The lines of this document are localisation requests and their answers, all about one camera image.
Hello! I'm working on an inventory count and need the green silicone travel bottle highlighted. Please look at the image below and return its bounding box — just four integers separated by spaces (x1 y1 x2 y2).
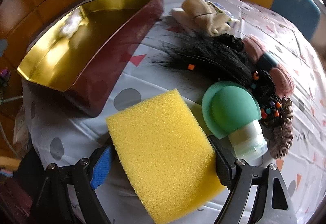
202 81 268 161

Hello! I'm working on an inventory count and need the yellow sponge block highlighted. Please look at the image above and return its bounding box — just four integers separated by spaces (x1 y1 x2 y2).
106 90 224 223

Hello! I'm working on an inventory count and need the patterned white bed sheet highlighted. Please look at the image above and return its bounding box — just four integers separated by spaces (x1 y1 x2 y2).
23 0 325 223

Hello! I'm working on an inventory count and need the brown scrunchie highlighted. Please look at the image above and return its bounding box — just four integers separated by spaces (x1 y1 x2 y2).
270 97 294 160

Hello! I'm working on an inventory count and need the pink yarn skein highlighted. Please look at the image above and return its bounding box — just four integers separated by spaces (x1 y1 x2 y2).
242 35 295 98

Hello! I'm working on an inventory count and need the black beaded hair wig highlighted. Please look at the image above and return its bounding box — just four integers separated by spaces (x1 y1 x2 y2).
154 33 286 128

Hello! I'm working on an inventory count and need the gold maroon tray box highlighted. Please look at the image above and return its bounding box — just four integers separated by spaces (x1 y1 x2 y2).
17 0 164 117

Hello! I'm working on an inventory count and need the small green white carton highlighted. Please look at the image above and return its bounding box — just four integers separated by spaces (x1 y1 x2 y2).
208 1 240 28

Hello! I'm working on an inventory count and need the beige rolled cloth bundle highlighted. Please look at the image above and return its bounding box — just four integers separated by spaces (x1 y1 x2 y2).
181 0 231 37

